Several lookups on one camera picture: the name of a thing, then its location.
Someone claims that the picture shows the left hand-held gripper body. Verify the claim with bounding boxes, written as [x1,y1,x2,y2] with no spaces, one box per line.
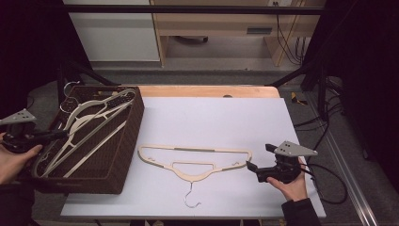
[0,108,49,153]

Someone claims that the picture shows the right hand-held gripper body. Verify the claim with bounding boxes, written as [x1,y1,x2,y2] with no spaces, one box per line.
[257,140,318,185]

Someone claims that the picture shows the brown woven basket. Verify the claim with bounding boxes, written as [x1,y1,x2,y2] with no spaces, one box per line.
[29,85,146,195]

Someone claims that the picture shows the person's right hand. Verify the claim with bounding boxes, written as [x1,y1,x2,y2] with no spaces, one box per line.
[266,159,309,202]

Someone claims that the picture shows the person's left hand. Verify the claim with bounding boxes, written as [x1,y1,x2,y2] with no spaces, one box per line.
[0,133,43,186]

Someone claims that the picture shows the yellow and black tool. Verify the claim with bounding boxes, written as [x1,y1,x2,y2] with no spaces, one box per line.
[290,91,309,106]

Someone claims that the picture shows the white table mat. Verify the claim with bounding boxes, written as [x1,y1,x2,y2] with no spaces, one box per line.
[60,96,327,219]

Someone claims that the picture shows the black metal stand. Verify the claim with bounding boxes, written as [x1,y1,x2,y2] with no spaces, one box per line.
[268,57,330,121]
[56,59,121,106]

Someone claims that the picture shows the white cabinet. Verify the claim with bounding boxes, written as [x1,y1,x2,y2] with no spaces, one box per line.
[62,0,161,62]

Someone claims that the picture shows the light wooden desk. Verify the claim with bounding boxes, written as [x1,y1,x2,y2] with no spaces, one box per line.
[150,0,327,68]

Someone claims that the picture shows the black floor cables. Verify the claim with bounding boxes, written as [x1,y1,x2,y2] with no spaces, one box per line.
[294,76,344,149]

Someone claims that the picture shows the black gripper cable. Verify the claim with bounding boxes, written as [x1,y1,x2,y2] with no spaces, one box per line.
[302,161,349,205]

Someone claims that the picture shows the aluminium rail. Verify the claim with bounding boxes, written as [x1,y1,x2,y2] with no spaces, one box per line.
[305,92,379,226]

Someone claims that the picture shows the hanging black cables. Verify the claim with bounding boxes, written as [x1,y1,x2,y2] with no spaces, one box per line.
[272,1,307,67]

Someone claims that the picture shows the grey drawer handle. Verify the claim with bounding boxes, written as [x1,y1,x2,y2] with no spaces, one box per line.
[246,26,274,35]

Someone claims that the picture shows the black horizontal frame bar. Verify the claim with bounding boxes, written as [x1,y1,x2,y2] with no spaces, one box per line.
[62,4,325,16]

